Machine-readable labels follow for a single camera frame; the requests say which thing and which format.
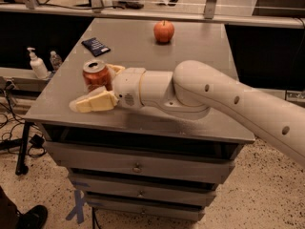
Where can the white pump dispenser bottle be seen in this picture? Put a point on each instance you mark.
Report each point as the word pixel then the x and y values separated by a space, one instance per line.
pixel 38 65

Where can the red coke can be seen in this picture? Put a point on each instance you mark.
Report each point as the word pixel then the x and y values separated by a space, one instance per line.
pixel 96 75

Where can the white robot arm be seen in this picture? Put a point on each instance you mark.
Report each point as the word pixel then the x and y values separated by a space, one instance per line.
pixel 189 91

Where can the grey drawer cabinet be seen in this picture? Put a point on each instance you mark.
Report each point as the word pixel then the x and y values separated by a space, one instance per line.
pixel 132 44

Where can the top drawer with knob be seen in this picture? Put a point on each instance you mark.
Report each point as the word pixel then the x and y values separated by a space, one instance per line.
pixel 138 163

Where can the black table leg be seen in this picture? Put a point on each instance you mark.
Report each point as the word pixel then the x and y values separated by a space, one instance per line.
pixel 21 167

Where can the blue tape mark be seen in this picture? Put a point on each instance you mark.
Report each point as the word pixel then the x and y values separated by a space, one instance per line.
pixel 79 210

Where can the metal railing frame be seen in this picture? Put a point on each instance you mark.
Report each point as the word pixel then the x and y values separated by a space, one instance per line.
pixel 257 13

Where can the red apple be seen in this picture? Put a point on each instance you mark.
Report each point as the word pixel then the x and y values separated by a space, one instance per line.
pixel 163 31

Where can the clear plastic water bottle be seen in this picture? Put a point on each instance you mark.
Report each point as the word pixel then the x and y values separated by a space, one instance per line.
pixel 56 60

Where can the black shoe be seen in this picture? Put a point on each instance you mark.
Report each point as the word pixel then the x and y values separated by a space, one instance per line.
pixel 35 218

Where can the dark blue snack bag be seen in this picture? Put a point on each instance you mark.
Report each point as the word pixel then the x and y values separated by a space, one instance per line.
pixel 95 47

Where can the bottom drawer with knob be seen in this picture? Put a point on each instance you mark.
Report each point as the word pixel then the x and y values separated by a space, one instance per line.
pixel 146 208

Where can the drawer with knob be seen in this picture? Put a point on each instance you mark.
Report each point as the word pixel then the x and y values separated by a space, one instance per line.
pixel 130 189
pixel 138 163
pixel 146 208

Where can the middle drawer with knob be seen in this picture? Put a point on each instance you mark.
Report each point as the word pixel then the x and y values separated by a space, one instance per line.
pixel 130 189

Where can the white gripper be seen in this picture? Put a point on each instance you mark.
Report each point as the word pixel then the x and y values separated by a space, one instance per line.
pixel 128 87

